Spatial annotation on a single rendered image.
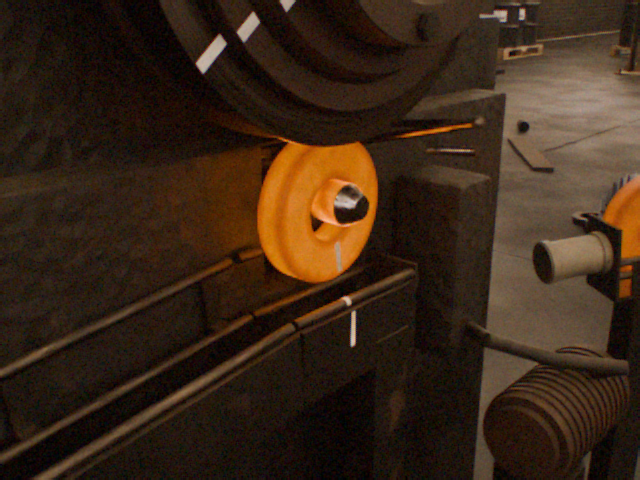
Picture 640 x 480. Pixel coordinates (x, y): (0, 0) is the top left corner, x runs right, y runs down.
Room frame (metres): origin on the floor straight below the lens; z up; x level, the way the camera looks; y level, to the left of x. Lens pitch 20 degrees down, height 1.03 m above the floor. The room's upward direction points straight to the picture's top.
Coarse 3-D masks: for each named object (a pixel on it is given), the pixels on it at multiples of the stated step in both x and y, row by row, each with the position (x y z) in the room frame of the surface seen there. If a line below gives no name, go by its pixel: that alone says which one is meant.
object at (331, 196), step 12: (264, 168) 0.77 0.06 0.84; (264, 180) 0.76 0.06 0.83; (336, 180) 0.71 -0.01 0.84; (324, 192) 0.70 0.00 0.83; (336, 192) 0.69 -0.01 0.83; (348, 192) 0.69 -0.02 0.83; (360, 192) 0.70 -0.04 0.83; (312, 204) 0.70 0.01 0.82; (324, 204) 0.69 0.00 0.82; (336, 204) 0.68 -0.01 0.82; (348, 204) 0.68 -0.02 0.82; (360, 204) 0.69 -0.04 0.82; (312, 216) 0.71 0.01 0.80; (324, 216) 0.70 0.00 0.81; (336, 216) 0.68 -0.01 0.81; (348, 216) 0.68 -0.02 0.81; (360, 216) 0.69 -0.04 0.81
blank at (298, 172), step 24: (288, 144) 0.71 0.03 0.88; (360, 144) 0.75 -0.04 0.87; (288, 168) 0.68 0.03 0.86; (312, 168) 0.69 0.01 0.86; (336, 168) 0.72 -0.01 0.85; (360, 168) 0.75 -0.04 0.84; (264, 192) 0.68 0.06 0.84; (288, 192) 0.67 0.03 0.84; (312, 192) 0.69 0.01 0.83; (264, 216) 0.67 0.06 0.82; (288, 216) 0.67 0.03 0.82; (264, 240) 0.67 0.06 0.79; (288, 240) 0.66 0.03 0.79; (312, 240) 0.69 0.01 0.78; (336, 240) 0.72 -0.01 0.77; (360, 240) 0.75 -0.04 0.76; (288, 264) 0.67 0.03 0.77; (312, 264) 0.69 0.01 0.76; (336, 264) 0.72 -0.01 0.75
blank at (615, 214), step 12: (636, 180) 0.97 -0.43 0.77; (624, 192) 0.96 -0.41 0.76; (636, 192) 0.94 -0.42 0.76; (612, 204) 0.96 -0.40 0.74; (624, 204) 0.94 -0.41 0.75; (636, 204) 0.94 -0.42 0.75; (612, 216) 0.95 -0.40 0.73; (624, 216) 0.94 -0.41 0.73; (636, 216) 0.94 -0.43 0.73; (624, 228) 0.94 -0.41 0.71; (636, 228) 0.94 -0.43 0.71; (624, 240) 0.94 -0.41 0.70; (636, 240) 0.95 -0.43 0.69; (624, 252) 0.94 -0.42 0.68; (636, 252) 0.95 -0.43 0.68
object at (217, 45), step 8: (288, 0) 0.58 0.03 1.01; (288, 8) 0.58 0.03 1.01; (256, 16) 0.59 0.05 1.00; (248, 24) 0.58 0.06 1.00; (256, 24) 0.59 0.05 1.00; (240, 32) 0.57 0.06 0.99; (248, 32) 0.58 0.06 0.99; (216, 40) 0.58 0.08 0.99; (208, 48) 0.57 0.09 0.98; (216, 48) 0.58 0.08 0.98; (208, 56) 0.57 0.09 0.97; (200, 64) 0.57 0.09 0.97; (208, 64) 0.57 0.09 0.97
